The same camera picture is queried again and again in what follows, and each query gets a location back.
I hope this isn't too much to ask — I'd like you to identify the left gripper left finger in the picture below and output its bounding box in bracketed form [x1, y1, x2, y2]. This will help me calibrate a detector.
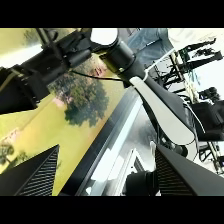
[0, 144, 60, 197]

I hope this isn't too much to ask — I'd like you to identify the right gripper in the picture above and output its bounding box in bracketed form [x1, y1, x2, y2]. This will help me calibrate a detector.
[0, 65, 51, 116]

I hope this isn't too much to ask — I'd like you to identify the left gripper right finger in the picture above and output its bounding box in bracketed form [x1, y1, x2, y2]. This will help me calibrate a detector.
[154, 143, 224, 197]

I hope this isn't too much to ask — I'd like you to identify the silver frame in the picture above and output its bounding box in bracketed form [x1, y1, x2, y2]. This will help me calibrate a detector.
[77, 98, 158, 197]

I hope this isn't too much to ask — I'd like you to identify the black cable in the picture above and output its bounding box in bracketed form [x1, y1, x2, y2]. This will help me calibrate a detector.
[70, 69, 126, 83]

